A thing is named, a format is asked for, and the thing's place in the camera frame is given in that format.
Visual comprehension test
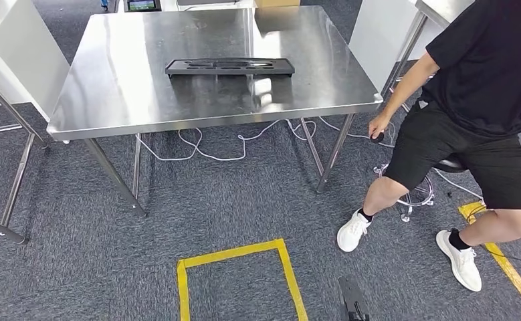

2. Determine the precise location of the white floor cable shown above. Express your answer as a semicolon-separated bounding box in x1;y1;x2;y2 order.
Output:
134;118;485;201

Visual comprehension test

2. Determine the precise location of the person's right hand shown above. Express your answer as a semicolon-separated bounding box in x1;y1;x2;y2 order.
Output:
368;112;392;144

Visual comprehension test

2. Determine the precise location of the steel side table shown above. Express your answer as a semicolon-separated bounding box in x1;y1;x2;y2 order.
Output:
382;0;478;97
0;70;49;246

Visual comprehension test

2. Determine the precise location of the black tablet screen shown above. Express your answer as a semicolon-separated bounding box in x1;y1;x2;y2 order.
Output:
123;0;163;13

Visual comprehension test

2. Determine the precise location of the black floor cable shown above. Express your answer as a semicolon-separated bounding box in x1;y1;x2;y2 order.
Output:
463;201;521;270

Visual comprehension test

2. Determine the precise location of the chrome swivel stool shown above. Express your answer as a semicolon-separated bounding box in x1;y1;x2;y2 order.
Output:
373;154;470;224

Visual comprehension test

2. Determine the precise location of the black plastic car part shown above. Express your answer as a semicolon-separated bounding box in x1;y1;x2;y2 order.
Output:
165;58;296;79

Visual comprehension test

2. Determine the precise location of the cardboard box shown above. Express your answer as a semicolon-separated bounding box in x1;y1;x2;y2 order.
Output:
254;0;302;9

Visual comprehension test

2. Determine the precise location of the white partition panel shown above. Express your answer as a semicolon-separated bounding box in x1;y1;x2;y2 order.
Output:
348;0;426;97
0;0;72;121

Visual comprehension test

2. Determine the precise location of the person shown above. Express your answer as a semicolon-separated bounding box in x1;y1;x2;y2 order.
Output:
336;0;521;294

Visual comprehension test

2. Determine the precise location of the stainless steel workbench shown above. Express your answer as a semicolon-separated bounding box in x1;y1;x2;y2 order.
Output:
46;5;384;218

